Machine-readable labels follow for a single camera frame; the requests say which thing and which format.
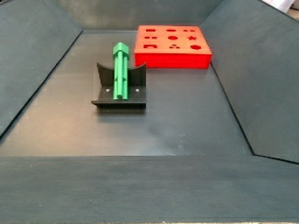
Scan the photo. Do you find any green three prong object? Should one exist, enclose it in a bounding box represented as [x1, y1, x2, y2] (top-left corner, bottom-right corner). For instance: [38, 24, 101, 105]
[113, 42, 128, 101]

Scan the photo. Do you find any black curved fixture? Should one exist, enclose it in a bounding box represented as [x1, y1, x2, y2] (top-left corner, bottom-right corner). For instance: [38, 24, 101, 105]
[90, 64, 145, 109]

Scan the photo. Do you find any red shape sorter block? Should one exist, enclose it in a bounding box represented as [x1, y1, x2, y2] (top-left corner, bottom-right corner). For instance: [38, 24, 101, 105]
[134, 25, 212, 69]

